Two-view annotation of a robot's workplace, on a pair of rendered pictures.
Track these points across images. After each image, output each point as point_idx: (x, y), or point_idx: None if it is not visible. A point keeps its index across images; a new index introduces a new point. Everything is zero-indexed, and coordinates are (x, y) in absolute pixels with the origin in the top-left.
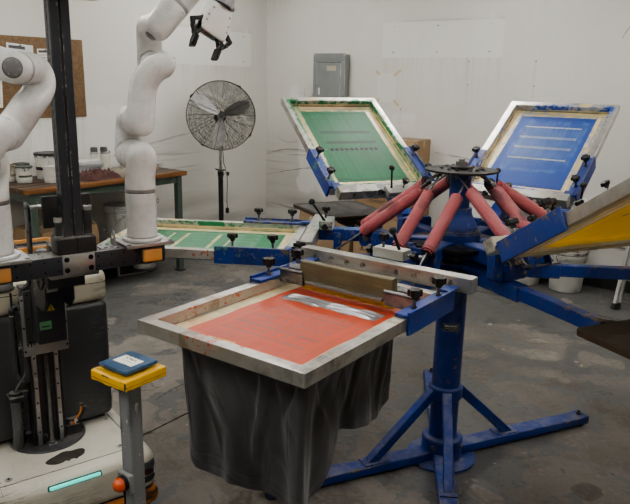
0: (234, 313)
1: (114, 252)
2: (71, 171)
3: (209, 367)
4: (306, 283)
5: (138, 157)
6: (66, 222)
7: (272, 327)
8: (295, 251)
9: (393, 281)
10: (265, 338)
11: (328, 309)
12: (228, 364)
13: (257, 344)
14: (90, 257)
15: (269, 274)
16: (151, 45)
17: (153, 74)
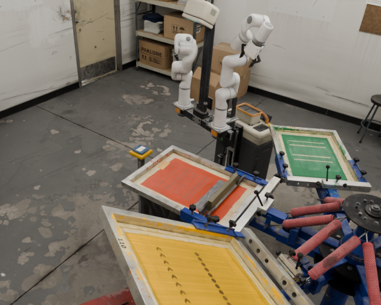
0: (195, 167)
1: (205, 123)
2: (202, 88)
3: None
4: None
5: (215, 94)
6: (198, 104)
7: (179, 177)
8: (253, 172)
9: (208, 201)
10: (167, 176)
11: (205, 193)
12: None
13: (161, 174)
14: (199, 120)
15: (233, 170)
16: None
17: (223, 64)
